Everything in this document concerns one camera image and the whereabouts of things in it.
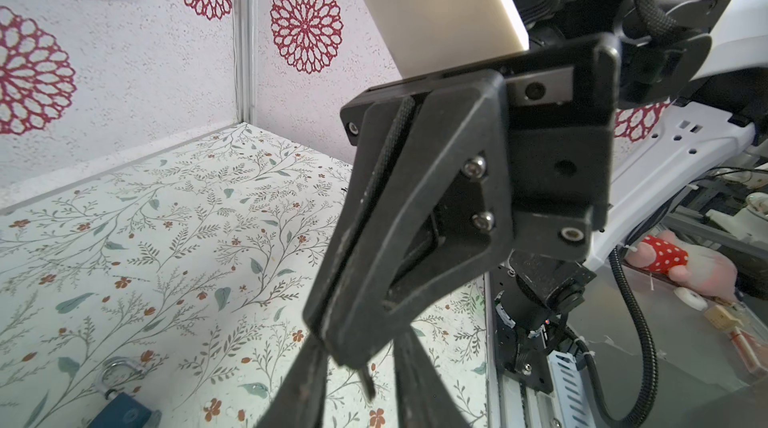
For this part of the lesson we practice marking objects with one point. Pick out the blue padlock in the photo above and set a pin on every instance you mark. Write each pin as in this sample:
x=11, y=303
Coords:
x=121, y=410

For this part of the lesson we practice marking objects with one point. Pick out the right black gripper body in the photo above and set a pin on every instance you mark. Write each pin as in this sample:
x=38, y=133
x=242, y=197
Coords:
x=561, y=104

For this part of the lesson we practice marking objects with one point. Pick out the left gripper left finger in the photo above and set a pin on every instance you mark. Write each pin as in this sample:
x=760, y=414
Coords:
x=300, y=400

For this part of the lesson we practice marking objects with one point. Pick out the pink plush toy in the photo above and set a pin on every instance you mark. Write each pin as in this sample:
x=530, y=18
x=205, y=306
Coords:
x=700, y=269

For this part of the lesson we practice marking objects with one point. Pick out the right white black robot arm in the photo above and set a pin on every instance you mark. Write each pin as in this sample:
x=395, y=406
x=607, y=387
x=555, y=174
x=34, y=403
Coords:
x=685, y=103

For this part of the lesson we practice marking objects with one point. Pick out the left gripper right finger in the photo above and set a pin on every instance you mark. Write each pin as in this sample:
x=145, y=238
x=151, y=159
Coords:
x=422, y=398

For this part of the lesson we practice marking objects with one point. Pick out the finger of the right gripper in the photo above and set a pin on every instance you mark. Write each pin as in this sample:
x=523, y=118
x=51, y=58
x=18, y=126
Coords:
x=443, y=217
x=382, y=128

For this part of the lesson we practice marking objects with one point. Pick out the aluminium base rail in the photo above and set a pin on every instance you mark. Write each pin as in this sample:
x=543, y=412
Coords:
x=548, y=394

